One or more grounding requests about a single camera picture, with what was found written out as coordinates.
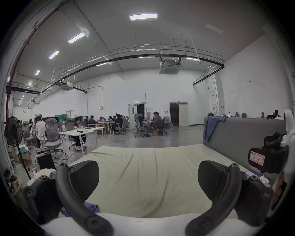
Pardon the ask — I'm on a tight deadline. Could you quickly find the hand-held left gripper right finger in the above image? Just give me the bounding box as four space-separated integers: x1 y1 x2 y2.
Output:
185 160 275 236

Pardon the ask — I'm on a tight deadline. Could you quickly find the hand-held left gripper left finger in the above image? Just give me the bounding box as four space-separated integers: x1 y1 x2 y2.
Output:
23 160 114 236

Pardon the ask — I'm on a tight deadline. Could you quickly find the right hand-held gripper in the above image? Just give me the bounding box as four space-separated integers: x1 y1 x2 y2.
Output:
248 109 295 174

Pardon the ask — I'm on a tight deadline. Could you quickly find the person's right hand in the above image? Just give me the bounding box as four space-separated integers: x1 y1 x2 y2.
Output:
273 172 288 210

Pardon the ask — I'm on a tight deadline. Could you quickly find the dark blue garment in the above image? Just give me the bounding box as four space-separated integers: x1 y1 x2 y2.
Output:
61 202 100 217

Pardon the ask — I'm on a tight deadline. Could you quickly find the black box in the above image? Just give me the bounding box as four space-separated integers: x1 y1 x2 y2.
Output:
36 151 57 171

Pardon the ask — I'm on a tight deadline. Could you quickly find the grey padded headboard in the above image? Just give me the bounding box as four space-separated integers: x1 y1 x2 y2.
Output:
203 116 288 185

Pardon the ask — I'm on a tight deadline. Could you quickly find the row of office chairs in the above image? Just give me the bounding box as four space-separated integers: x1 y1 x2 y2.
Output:
207 110 282 120

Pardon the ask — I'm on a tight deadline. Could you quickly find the cardboard carton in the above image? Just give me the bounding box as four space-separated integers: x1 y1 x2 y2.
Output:
18 145 33 167

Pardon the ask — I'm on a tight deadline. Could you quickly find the white table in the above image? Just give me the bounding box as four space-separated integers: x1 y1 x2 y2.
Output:
57 129 95 157

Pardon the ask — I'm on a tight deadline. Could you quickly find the grey office chair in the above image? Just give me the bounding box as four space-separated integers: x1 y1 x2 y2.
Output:
44 118 64 159
133 115 145 138

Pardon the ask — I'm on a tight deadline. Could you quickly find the blue cloth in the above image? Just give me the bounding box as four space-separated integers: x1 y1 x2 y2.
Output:
204 116 229 142

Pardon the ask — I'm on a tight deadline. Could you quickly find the bed with pale green sheet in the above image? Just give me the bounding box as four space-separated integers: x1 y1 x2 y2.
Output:
59 144 254 219

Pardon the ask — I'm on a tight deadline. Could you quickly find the black standing fan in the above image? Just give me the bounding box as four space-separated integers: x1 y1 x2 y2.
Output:
5 116 32 181

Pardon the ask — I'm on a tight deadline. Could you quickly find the group of people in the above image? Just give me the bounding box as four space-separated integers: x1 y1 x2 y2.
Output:
88 113 130 136

